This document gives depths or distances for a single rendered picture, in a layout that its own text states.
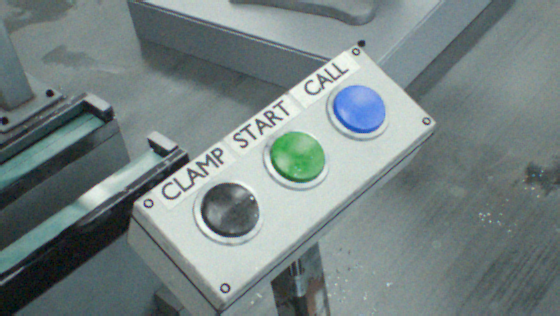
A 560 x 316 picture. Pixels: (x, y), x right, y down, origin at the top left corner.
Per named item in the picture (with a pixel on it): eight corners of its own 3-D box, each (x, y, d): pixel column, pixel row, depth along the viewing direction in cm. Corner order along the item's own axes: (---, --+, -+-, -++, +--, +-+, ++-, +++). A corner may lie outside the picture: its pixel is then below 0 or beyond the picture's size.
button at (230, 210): (223, 258, 47) (229, 244, 45) (185, 216, 47) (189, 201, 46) (265, 224, 48) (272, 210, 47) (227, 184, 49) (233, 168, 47)
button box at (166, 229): (208, 337, 49) (225, 304, 44) (122, 240, 50) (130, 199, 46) (411, 163, 57) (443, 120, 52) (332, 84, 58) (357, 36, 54)
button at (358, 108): (353, 153, 51) (362, 138, 50) (316, 116, 52) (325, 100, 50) (387, 125, 53) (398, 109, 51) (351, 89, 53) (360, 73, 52)
